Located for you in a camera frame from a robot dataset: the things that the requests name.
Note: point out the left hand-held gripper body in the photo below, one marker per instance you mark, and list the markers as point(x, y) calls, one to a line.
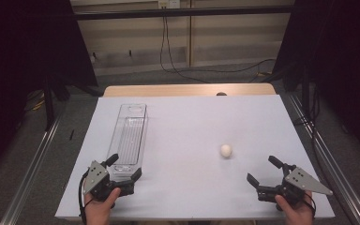
point(95, 179)

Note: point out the clear plastic tray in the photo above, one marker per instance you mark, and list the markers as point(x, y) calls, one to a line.
point(128, 140)

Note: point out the white wall outlet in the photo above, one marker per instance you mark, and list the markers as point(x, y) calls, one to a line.
point(168, 3)

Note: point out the metal floor rail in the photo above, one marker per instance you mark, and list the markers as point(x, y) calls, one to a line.
point(31, 172)
point(334, 165)

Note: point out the white ball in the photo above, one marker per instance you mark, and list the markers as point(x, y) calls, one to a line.
point(226, 150)

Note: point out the black horizontal bar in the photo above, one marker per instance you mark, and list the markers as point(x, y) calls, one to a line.
point(184, 12)

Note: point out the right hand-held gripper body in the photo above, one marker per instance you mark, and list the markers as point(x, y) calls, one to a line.
point(300, 181)

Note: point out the person's left hand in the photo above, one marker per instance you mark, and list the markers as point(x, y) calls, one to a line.
point(98, 211)

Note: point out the wooden table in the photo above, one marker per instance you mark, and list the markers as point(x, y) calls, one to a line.
point(168, 90)

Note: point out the black curtain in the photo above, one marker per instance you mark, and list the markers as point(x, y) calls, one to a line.
point(340, 62)
point(18, 62)

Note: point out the black stand post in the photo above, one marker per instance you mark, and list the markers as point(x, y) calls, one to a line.
point(48, 103)

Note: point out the person's right hand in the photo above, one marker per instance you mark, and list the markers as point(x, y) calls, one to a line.
point(296, 214)

